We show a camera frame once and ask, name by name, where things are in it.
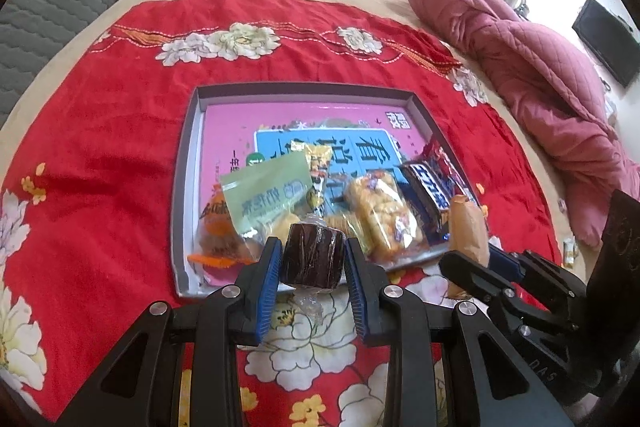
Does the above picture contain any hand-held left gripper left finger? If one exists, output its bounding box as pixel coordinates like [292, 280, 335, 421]
[55, 236, 284, 427]

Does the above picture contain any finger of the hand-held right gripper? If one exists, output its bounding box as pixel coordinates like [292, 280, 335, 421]
[487, 244, 587, 308]
[439, 249, 517, 309]

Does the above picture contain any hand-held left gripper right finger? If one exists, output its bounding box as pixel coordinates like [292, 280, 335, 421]
[344, 237, 576, 427]

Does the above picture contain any tan snack packet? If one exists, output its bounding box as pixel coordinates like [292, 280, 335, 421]
[446, 193, 492, 300]

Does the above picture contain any brown cake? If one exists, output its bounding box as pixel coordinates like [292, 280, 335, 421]
[277, 214, 348, 323]

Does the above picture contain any orange peanut packet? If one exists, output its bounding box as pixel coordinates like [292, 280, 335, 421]
[187, 187, 261, 268]

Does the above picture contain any clear puffed snack packet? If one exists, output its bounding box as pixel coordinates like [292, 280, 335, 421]
[345, 171, 431, 264]

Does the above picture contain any dark chocolate bar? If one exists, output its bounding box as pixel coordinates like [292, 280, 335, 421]
[400, 161, 455, 230]

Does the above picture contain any green snack packet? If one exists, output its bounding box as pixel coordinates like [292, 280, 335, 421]
[219, 153, 313, 248]

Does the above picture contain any red snack packet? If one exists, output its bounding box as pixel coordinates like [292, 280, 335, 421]
[419, 139, 468, 198]

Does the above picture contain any grey cardboard box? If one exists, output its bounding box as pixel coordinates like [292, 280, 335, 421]
[170, 83, 493, 299]

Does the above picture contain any yellow snack bar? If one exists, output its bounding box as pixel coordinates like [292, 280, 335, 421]
[300, 143, 333, 212]

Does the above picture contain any pink book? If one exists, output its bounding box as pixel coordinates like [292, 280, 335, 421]
[197, 103, 441, 288]

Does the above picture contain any pink quilt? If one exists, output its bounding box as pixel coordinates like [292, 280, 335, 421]
[406, 0, 640, 248]

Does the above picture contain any red floral blanket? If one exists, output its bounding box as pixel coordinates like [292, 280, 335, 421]
[0, 0, 563, 427]

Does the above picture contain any black television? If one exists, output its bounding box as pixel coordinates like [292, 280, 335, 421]
[571, 0, 640, 88]

